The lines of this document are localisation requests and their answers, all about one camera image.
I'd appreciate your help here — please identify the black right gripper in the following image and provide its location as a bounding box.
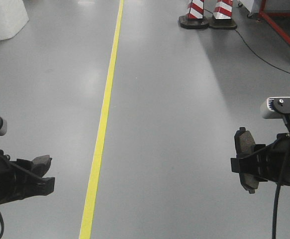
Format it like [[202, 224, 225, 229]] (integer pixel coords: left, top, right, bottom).
[[231, 133, 290, 186]]

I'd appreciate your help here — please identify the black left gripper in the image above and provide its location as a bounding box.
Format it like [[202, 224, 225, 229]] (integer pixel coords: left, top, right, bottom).
[[0, 150, 55, 205]]

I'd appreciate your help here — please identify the brake pad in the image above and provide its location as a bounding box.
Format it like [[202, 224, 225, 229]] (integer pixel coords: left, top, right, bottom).
[[31, 155, 52, 177], [234, 127, 259, 194]]

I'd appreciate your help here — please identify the red white traffic cone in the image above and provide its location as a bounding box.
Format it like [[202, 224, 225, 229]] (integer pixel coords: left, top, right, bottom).
[[178, 0, 209, 29]]

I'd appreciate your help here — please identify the white panel on caster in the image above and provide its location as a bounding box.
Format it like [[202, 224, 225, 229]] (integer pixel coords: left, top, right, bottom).
[[238, 0, 262, 19]]

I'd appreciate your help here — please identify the white foam block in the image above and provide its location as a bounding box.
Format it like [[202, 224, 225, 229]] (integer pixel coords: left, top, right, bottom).
[[0, 0, 29, 41]]

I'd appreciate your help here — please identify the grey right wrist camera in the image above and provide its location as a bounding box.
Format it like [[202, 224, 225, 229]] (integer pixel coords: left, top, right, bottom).
[[260, 97, 290, 119]]

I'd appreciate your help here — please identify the black floor cable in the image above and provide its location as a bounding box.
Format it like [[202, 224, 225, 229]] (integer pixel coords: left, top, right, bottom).
[[203, 7, 290, 80]]

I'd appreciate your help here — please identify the red metal frame cart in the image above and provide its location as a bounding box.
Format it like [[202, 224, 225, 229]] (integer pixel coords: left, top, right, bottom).
[[258, 0, 290, 47]]

